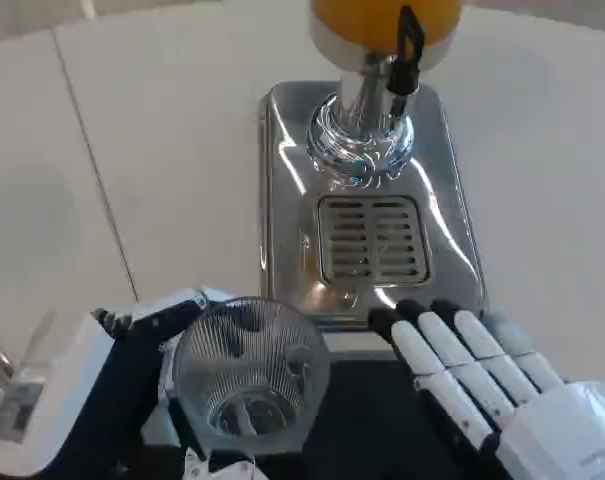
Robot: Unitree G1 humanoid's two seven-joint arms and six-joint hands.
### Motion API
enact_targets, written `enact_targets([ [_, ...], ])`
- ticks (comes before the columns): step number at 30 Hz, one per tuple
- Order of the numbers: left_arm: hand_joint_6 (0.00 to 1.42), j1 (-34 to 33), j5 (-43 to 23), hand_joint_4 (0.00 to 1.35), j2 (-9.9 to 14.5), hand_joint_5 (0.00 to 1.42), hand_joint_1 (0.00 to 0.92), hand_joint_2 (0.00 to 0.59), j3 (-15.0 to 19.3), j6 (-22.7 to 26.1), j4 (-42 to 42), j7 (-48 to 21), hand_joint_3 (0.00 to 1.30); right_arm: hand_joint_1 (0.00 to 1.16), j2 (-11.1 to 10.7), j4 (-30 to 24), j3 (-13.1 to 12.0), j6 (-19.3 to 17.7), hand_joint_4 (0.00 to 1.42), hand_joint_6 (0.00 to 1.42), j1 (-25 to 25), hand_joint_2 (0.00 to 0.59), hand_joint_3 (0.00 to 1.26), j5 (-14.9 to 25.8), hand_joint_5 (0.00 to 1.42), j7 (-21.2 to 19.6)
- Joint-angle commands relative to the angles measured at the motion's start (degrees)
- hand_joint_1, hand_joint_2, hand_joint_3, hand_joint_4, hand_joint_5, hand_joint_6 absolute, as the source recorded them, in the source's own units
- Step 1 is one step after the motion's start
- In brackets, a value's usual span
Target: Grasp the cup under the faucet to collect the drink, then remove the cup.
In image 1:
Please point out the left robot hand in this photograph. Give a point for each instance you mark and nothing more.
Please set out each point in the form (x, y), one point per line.
(127, 360)

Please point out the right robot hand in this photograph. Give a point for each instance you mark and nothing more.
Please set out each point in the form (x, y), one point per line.
(482, 380)

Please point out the clear ribbed glass cup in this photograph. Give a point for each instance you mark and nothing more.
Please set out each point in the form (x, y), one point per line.
(254, 357)

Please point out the steel slotted drain grid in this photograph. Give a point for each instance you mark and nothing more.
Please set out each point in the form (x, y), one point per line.
(374, 240)

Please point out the steel drip tray base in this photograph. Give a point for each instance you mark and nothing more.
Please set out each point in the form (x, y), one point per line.
(287, 200)

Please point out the black dispenser tap lever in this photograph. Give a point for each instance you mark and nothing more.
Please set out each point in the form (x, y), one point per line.
(409, 45)

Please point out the orange juice drink dispenser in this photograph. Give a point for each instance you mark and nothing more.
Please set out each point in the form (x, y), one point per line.
(354, 30)

